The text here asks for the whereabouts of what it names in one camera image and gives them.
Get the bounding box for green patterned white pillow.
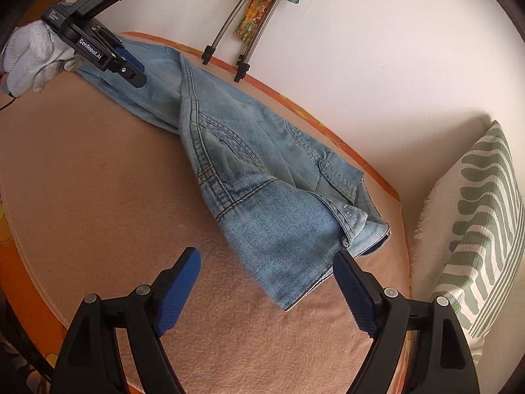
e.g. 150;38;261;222
414;121;525;364

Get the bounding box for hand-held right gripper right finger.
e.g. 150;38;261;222
333;250;480;394

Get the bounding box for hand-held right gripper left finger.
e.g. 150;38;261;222
49;247;201;394

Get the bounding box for orange floral cloth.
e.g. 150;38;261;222
235;0;288;44

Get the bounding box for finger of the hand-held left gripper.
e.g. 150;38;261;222
107;61;147;88
115;47;145;72

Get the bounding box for person's left hand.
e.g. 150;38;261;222
0;22;81;96

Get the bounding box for grey metal tube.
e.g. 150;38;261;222
234;0;280;83
241;0;284;70
202;0;272;65

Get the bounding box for orange floral bedsheet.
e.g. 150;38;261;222
0;31;413;394

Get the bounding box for light blue denim pants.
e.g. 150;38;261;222
74;32;390;312

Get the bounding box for orange floral bed sheet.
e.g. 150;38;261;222
0;33;413;394

